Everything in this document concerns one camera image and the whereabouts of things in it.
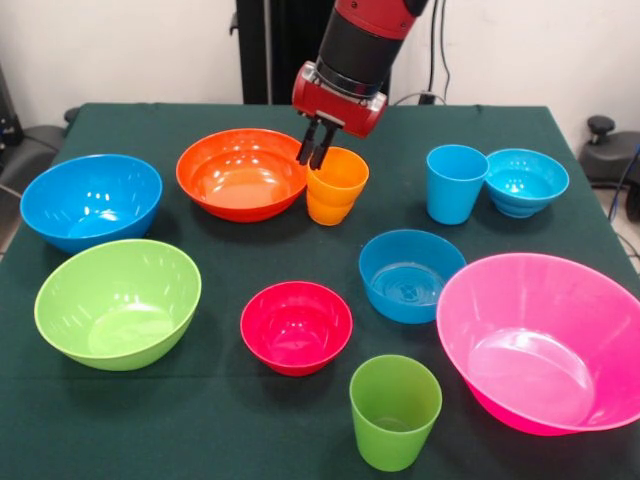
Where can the blue flat-bottomed bowl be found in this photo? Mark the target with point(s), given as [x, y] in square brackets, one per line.
[400, 280]

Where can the dark green tablecloth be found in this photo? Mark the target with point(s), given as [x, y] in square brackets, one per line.
[225, 250]

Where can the orange-red bowl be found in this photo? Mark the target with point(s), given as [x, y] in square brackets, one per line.
[240, 180]

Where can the large pink bowl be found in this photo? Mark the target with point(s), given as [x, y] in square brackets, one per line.
[540, 340]

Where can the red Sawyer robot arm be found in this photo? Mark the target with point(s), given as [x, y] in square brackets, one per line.
[360, 45]

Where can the green bowl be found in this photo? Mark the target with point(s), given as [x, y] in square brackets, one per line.
[115, 305]

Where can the small pink-red bowl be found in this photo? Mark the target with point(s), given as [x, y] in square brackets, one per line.
[295, 330]

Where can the green cup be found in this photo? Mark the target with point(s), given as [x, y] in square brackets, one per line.
[395, 415]

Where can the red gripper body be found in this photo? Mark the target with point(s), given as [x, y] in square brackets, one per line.
[340, 107]

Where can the black equipment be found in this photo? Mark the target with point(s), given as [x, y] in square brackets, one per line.
[7, 115]

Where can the black pedestal foot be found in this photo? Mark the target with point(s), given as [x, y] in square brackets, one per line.
[610, 150]
[40, 140]

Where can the large blue bowl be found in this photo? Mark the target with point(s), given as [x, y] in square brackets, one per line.
[75, 190]

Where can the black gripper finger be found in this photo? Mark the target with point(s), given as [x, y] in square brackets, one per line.
[306, 142]
[322, 150]

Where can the orange cup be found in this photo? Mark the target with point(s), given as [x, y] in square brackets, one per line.
[340, 195]

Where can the blue cup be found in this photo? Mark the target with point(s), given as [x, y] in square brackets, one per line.
[450, 195]

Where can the small light blue ribbed bowl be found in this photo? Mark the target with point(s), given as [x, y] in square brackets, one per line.
[530, 175]

